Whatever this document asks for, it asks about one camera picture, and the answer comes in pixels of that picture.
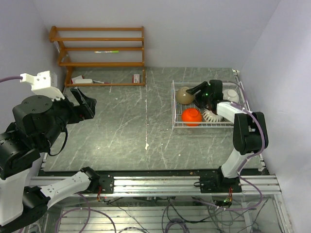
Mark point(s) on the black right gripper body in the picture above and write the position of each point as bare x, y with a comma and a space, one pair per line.
202, 97

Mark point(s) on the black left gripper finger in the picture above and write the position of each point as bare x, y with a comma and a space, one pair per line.
89, 107
81, 99

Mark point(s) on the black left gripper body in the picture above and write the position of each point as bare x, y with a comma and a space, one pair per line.
73, 113

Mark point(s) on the blue striped white bowl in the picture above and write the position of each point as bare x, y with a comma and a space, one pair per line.
210, 117

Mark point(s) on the beige grey bowl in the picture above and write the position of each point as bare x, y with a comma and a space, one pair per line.
183, 97

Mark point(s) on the white ribbed bowl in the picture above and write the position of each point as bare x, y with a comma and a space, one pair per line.
231, 95

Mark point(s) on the orange bowl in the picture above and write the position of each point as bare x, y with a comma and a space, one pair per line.
192, 117

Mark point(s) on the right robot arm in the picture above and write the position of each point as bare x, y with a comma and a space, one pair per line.
250, 135

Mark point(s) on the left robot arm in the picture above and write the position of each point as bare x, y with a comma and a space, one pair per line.
39, 120

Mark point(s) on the wooden shelf rack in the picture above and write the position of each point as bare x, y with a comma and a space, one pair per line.
77, 45

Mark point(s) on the white flat box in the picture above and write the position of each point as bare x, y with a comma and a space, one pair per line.
81, 80

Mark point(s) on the red white small box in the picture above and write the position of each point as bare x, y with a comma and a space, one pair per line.
136, 78

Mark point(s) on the green white pen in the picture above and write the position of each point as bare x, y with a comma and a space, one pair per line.
106, 51

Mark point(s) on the white wire dish rack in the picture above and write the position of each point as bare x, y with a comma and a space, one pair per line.
178, 109

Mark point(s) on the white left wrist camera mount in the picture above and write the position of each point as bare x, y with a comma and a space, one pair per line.
44, 83

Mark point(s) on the white corner bracket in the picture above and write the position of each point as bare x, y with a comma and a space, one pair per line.
237, 72

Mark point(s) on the aluminium rail frame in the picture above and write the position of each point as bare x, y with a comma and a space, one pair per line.
153, 203

